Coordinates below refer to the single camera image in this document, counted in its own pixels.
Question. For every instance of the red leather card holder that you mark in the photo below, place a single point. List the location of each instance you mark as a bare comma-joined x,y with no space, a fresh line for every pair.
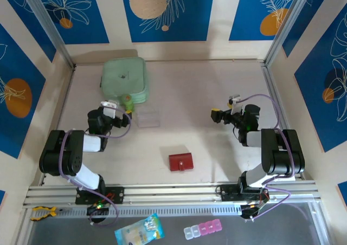
187,161

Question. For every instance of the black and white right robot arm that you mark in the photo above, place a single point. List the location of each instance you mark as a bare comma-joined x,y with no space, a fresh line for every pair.
282,158

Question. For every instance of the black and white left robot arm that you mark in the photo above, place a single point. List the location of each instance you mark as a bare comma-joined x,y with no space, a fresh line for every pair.
54,153

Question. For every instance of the small green bottle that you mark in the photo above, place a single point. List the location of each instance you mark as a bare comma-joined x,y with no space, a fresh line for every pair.
127,100

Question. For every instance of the clear plastic box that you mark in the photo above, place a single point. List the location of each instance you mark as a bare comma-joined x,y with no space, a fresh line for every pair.
147,120

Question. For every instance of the green square lidded container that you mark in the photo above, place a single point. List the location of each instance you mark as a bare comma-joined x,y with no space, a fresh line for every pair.
122,77

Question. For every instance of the black controller board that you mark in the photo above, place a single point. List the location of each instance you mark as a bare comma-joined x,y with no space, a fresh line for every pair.
253,211
98,209

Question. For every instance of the blue snack packet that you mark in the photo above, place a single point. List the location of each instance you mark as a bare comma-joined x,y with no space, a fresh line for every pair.
141,228

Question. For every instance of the white and pink pill organizer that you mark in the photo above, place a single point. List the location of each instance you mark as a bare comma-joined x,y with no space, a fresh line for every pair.
203,227

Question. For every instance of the grey metal shelf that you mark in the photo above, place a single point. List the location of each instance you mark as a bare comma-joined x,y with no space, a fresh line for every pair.
244,231

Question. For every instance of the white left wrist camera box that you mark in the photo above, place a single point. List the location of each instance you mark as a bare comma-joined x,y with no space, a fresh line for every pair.
109,110

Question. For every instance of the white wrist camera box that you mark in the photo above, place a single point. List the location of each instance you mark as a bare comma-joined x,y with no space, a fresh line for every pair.
109,110
236,108

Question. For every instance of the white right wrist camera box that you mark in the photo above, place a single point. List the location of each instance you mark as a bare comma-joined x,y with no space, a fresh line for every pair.
236,108

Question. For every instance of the aluminium side rail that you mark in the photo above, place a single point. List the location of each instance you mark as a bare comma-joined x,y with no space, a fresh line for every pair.
271,87
65,98

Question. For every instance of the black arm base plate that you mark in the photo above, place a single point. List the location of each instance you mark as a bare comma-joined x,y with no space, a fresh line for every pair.
116,194
227,193

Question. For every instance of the long aluminium mounting rail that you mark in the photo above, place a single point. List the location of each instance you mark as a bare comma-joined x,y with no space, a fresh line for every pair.
173,193

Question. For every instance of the aluminium frame post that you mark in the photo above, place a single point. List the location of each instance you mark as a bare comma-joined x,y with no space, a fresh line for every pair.
50,25
287,25

